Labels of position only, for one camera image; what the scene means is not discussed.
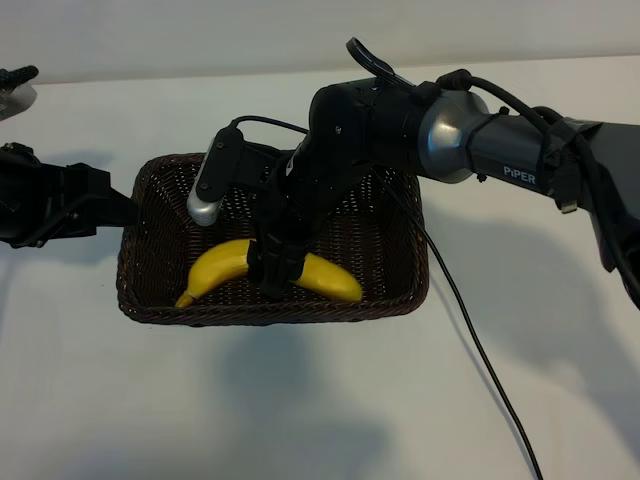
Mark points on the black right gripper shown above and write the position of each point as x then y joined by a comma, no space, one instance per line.
305,200

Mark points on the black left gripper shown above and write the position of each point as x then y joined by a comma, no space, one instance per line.
45,200

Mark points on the yellow banana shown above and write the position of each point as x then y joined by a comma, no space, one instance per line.
220,262

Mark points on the dark brown wicker basket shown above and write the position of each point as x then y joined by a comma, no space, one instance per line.
150,250

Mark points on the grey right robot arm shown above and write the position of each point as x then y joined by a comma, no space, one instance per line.
450,145

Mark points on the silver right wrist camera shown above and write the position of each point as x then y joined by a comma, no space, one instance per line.
202,210

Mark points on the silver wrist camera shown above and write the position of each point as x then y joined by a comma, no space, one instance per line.
202,210
15,102

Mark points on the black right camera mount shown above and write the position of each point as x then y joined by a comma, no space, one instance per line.
255,167

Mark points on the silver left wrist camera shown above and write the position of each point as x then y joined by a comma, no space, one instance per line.
15,102

